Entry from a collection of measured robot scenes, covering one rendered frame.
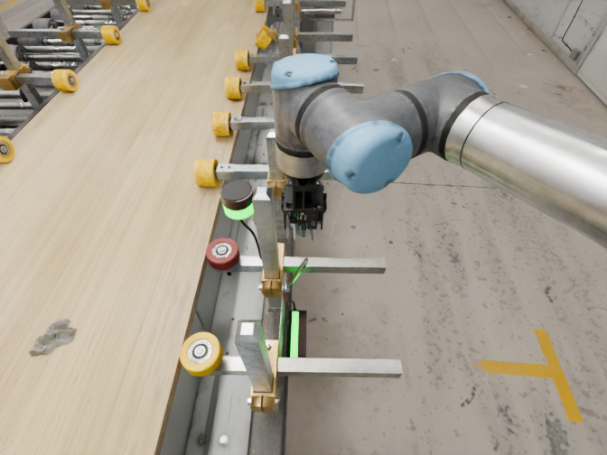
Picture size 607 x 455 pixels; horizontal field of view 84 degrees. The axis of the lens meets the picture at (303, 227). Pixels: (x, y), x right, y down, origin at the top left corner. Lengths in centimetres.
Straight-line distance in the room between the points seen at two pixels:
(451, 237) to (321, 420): 127
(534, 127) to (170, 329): 70
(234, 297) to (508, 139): 89
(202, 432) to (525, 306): 166
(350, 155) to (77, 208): 89
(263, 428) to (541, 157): 75
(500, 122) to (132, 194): 93
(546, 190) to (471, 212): 201
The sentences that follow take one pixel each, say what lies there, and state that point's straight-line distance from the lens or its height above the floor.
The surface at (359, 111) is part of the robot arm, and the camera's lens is 40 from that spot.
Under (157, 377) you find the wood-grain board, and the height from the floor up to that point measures 90.
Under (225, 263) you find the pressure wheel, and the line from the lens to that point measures 83.
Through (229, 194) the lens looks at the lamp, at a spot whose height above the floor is 115.
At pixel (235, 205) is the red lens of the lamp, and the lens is 62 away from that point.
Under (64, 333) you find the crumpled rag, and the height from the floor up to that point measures 91.
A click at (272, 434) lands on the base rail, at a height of 70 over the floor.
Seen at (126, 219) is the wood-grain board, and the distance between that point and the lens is 102.
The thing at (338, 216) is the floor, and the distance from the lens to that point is 214.
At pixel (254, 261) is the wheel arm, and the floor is 86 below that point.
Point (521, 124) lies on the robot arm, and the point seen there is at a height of 138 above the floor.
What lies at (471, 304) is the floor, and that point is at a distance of 197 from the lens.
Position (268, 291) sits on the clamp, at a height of 86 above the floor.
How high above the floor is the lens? 157
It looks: 49 degrees down
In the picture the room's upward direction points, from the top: straight up
